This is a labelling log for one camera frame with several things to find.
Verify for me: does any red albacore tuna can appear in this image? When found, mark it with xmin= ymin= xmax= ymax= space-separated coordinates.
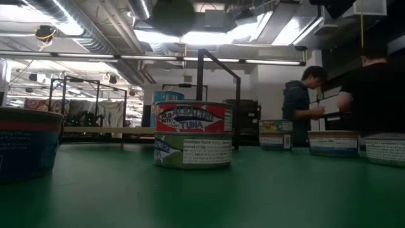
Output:
xmin=154 ymin=100 xmax=234 ymax=134

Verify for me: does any green tuna can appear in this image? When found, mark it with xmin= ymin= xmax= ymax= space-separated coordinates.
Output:
xmin=363 ymin=132 xmax=405 ymax=168
xmin=153 ymin=131 xmax=234 ymax=170

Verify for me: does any black cabinet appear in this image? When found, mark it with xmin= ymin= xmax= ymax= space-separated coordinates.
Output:
xmin=221 ymin=98 xmax=262 ymax=147

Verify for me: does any fluorescent light strip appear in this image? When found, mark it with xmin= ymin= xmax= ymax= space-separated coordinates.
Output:
xmin=0 ymin=49 xmax=307 ymax=67

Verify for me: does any white hanging cloth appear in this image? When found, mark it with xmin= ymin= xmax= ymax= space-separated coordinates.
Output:
xmin=96 ymin=100 xmax=125 ymax=128

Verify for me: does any green table mat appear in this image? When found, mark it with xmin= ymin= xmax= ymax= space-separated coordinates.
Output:
xmin=0 ymin=142 xmax=405 ymax=228

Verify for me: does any colourful patterned cloth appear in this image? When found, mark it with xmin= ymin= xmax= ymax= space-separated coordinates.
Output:
xmin=23 ymin=98 xmax=70 ymax=115

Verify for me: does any black ceiling-mounted device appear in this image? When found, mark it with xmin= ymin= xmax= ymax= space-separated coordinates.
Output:
xmin=34 ymin=24 xmax=57 ymax=51

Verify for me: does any grey rectangular air duct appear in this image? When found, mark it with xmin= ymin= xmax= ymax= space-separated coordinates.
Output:
xmin=134 ymin=8 xmax=238 ymax=33

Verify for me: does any black wire shelf rack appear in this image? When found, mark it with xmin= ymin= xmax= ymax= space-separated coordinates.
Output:
xmin=58 ymin=48 xmax=242 ymax=151

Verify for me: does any black background rack frame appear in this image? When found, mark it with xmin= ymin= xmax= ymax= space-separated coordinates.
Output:
xmin=48 ymin=75 xmax=128 ymax=142

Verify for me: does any silver spiral ventilation duct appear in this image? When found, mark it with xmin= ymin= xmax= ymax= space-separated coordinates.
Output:
xmin=25 ymin=0 xmax=118 ymax=55

